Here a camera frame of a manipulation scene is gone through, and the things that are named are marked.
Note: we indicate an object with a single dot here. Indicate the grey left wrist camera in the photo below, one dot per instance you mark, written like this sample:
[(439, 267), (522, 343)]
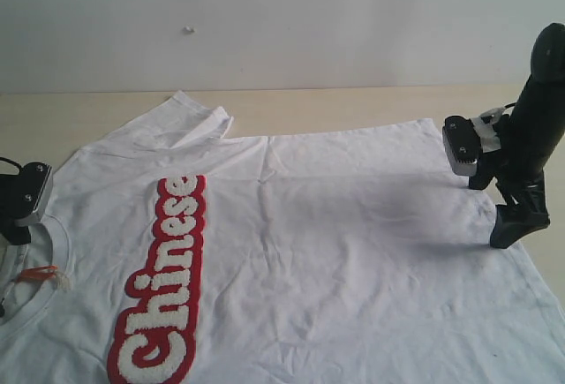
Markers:
[(36, 183)]

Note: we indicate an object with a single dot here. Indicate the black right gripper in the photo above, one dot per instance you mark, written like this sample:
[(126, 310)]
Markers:
[(514, 149)]

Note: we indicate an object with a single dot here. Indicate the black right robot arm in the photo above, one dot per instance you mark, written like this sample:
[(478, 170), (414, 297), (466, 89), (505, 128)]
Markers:
[(547, 60)]

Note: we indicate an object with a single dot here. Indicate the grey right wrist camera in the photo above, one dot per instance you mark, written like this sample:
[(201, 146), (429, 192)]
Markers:
[(461, 144)]

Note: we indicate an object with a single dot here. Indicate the white t-shirt red lettering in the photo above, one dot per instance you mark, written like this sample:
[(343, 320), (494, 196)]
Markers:
[(184, 256)]

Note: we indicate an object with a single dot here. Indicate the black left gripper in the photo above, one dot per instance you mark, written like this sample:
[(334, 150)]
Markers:
[(11, 194)]

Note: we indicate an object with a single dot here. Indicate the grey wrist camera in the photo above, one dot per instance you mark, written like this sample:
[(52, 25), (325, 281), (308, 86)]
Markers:
[(36, 183), (461, 144)]

